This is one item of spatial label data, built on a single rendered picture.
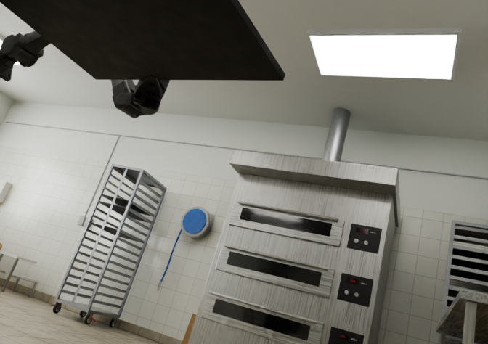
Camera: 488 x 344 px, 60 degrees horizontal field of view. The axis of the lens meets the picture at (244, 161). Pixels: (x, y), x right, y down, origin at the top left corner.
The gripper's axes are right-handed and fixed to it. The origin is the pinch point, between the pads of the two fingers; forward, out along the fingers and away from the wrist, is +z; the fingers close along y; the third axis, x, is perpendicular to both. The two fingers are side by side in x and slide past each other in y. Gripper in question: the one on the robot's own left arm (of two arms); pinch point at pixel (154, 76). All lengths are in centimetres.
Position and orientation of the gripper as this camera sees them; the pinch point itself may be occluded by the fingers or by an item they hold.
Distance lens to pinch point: 108.9
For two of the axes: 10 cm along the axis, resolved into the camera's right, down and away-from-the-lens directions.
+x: -9.2, -3.7, -1.6
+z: 2.7, -2.5, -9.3
